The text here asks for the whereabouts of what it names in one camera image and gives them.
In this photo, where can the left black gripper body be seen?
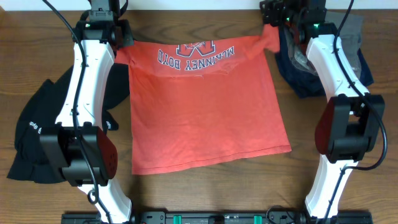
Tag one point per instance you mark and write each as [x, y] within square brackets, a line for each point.
[123, 38]

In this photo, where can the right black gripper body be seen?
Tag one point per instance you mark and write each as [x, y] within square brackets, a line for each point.
[280, 15]

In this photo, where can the red orange printed t-shirt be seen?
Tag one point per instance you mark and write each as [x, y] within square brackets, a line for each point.
[203, 103]

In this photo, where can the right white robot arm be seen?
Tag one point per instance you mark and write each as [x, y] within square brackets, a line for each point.
[350, 134]

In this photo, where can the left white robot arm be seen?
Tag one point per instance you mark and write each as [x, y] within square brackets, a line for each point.
[76, 145]

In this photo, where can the navy blue folded garment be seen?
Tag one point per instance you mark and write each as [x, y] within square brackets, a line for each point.
[304, 84]

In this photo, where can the grey folded t-shirt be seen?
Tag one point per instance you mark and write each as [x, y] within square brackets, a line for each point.
[351, 40]

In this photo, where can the black garment with white logo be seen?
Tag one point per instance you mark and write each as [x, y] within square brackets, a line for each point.
[41, 111]

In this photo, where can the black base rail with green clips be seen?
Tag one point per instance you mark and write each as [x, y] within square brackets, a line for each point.
[217, 217]

